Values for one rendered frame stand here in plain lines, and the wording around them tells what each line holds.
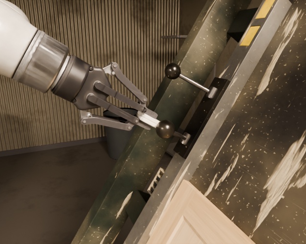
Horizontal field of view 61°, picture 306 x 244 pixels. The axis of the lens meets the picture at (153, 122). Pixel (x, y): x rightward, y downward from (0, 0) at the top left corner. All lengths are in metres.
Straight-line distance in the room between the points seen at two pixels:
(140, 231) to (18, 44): 0.47
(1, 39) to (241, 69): 0.46
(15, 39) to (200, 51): 0.55
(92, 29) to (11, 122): 1.82
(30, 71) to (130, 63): 4.03
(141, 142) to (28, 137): 3.66
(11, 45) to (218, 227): 0.44
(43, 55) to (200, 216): 0.40
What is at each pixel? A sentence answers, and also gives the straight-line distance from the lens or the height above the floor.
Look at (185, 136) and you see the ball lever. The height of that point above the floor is 1.40.
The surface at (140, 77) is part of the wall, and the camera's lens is 4.52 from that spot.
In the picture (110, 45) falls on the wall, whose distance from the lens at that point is 4.33.
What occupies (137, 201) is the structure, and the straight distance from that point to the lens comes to 0.85.
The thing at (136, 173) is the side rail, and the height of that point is 1.21.
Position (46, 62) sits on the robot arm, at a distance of 0.43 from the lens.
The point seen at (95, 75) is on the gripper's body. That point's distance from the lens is 0.47.
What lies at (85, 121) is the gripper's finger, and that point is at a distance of 0.48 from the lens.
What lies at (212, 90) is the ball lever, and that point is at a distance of 0.60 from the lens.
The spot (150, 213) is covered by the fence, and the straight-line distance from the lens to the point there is 0.64.
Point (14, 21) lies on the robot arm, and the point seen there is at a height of 1.63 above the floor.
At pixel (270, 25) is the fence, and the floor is 1.64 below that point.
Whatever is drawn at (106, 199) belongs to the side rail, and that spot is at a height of 1.14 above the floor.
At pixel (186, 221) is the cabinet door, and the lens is 0.58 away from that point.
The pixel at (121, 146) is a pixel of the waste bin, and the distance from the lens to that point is 3.69.
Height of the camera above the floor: 1.60
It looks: 17 degrees down
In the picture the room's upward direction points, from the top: straight up
